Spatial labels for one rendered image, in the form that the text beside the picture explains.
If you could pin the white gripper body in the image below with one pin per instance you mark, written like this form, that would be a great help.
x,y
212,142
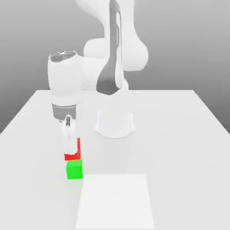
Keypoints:
x,y
68,136

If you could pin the small red cube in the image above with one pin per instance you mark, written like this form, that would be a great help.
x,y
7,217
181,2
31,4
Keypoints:
x,y
71,157

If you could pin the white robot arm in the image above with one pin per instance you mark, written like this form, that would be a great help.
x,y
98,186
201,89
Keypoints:
x,y
115,59

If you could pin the small green cube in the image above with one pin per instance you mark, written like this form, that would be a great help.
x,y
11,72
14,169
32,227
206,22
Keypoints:
x,y
74,169

